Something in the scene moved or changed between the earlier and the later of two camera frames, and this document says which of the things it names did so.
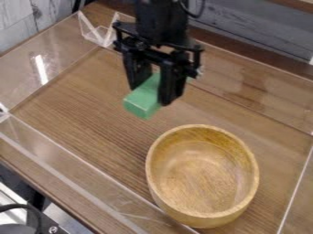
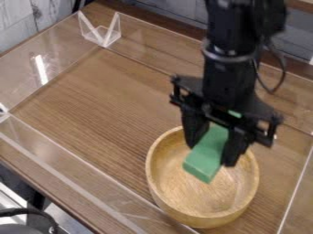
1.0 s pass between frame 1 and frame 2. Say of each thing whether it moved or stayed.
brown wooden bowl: stayed
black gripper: moved
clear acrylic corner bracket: stayed
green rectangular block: moved
